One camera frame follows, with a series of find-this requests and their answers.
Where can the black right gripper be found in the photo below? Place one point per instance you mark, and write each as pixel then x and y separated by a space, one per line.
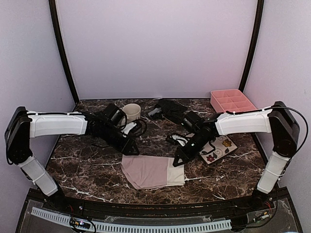
pixel 180 153

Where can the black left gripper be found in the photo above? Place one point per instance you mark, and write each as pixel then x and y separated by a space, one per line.
pixel 126 148

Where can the pink and white underwear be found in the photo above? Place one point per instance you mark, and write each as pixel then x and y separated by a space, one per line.
pixel 149 172

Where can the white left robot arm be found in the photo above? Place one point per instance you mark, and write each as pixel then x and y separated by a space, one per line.
pixel 25 125

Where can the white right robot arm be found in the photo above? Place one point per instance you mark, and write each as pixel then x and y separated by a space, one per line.
pixel 276 120

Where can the black striped underwear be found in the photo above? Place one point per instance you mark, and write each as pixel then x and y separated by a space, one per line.
pixel 168 109

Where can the cream ceramic mug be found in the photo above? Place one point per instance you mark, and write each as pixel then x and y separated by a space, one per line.
pixel 132 111

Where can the floral patterned square coaster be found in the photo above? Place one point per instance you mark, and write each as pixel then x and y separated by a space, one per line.
pixel 217 149

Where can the pink divided organizer tray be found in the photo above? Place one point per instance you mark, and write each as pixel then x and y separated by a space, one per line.
pixel 232 100

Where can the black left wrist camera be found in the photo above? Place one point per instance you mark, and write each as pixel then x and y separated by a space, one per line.
pixel 114 114

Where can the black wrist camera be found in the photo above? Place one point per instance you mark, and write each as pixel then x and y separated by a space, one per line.
pixel 192 122
pixel 114 114

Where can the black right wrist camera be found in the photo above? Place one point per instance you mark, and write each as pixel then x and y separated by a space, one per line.
pixel 192 122

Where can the white slotted cable duct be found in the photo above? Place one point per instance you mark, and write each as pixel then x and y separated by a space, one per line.
pixel 117 224

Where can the left circuit board with wires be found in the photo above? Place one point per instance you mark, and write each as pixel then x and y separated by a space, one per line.
pixel 80 225

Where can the circuit board with wires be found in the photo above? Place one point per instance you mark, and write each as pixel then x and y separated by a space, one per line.
pixel 80 225
pixel 261 219

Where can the right circuit board with wires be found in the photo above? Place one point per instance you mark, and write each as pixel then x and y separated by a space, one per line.
pixel 261 219

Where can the black table edge rail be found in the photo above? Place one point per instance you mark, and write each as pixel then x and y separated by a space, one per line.
pixel 89 206

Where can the black left frame post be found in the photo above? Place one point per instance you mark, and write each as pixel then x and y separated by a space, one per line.
pixel 61 50

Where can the black frame post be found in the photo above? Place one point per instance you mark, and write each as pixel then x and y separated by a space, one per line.
pixel 253 44
pixel 61 50

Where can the black right frame post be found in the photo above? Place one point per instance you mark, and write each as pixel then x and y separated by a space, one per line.
pixel 253 44

